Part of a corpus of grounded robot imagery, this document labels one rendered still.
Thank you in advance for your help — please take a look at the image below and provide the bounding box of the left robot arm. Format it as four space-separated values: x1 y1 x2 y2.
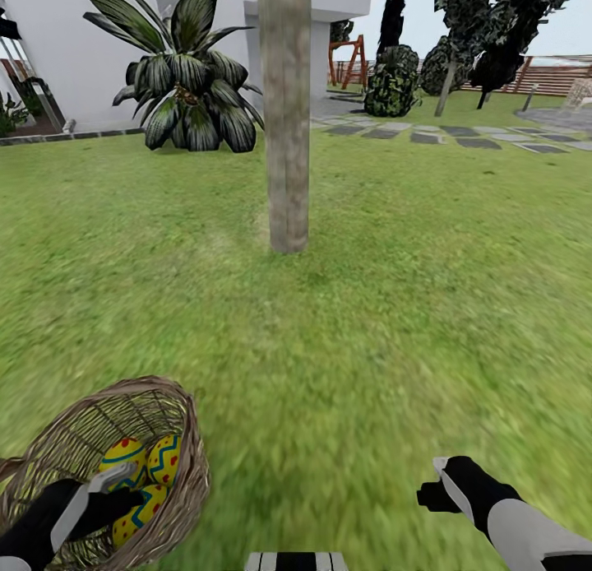
0 461 145 571

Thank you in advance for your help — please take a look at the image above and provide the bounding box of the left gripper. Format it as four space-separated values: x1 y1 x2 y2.
69 486 145 542

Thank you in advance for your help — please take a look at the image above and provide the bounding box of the easter egg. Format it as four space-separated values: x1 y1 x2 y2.
97 438 149 494
146 434 182 490
113 483 170 549

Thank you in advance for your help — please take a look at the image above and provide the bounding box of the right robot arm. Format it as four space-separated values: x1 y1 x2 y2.
417 456 592 571

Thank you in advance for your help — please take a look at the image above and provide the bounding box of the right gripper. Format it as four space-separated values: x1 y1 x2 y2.
417 480 461 513

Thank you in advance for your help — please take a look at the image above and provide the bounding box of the wicker basket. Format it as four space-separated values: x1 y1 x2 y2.
0 374 211 571

